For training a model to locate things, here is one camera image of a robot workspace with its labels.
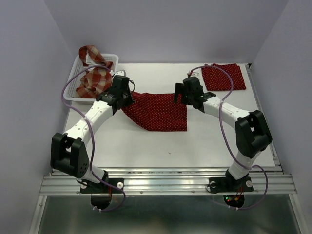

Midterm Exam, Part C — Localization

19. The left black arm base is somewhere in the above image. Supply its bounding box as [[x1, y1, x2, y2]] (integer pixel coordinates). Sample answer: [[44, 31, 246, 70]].
[[77, 177, 124, 194]]

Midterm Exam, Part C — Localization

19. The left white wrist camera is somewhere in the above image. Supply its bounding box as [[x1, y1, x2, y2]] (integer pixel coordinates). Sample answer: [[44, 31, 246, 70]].
[[109, 69, 126, 77]]

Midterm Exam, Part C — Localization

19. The red polka dot skirt pile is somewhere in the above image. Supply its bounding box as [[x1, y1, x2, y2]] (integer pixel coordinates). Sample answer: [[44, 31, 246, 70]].
[[122, 92, 187, 132]]

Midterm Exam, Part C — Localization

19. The white plastic basket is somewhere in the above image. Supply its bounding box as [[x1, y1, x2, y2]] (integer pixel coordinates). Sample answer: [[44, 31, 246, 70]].
[[63, 54, 119, 103]]

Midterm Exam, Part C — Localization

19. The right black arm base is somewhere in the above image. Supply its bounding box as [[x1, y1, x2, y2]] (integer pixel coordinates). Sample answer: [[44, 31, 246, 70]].
[[206, 176, 254, 194]]

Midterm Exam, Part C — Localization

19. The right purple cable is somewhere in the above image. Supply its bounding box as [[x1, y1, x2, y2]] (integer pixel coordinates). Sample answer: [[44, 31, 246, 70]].
[[187, 65, 269, 211]]

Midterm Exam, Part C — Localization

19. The red plaid skirt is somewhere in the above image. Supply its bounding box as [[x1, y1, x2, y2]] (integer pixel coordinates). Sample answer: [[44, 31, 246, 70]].
[[76, 45, 114, 98]]

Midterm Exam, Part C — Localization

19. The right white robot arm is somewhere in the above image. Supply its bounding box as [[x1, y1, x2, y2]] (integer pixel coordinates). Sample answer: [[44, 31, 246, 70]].
[[174, 77, 273, 193]]

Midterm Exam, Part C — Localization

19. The aluminium rail frame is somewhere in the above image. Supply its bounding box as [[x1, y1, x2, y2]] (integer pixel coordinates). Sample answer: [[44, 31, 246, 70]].
[[28, 63, 303, 234]]

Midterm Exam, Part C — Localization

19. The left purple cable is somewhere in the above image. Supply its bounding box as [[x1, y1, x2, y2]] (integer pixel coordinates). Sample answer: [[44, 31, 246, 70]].
[[59, 65, 127, 213]]

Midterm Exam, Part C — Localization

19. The purple cable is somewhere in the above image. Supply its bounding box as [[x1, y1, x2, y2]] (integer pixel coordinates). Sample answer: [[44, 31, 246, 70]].
[[59, 65, 127, 213], [187, 65, 269, 211]]

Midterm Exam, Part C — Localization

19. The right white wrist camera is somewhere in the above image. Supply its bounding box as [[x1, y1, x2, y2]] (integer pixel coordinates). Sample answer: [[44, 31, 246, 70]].
[[187, 71, 202, 80]]

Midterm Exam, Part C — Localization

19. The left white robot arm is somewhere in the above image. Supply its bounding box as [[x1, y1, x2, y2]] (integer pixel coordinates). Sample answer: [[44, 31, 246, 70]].
[[50, 75, 134, 192]]

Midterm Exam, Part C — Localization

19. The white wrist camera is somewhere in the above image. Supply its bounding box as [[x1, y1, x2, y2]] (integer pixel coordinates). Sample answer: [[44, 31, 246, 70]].
[[109, 69, 126, 77], [187, 71, 202, 80]]

